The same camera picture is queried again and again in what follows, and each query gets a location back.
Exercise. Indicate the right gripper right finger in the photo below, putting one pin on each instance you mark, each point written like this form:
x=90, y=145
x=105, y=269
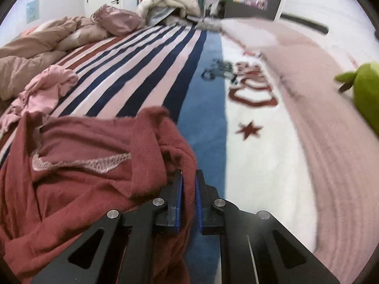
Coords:
x=255, y=247

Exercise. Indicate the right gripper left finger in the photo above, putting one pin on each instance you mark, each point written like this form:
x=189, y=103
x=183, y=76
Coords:
x=118, y=248

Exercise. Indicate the dark red garment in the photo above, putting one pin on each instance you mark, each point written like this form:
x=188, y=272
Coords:
x=62, y=174

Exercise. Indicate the pink ribbed pillow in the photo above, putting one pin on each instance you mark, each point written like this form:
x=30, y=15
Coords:
x=341, y=149

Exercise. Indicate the striped fleece blanket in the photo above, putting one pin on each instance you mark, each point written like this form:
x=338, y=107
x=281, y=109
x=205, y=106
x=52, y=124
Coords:
x=224, y=104

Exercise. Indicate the light pink garment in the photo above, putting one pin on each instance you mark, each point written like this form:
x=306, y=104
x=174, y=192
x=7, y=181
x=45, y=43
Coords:
x=42, y=94

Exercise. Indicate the green plush toy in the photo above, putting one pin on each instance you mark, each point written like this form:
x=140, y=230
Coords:
x=364, y=82

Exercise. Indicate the brown pink duvet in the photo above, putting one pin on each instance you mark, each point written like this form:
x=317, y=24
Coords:
x=36, y=49

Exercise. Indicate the mauve satin bag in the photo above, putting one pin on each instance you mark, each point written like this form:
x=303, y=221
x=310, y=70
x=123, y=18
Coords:
x=118, y=22

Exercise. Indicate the white bed headboard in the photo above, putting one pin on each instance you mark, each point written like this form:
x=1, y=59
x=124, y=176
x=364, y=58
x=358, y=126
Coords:
x=343, y=22

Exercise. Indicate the cream blanket pile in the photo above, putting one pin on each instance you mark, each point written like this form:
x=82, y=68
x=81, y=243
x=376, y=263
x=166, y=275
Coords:
x=154, y=12

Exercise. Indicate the blue wall poster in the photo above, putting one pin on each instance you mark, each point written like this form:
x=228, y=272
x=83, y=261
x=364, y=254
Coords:
x=32, y=11

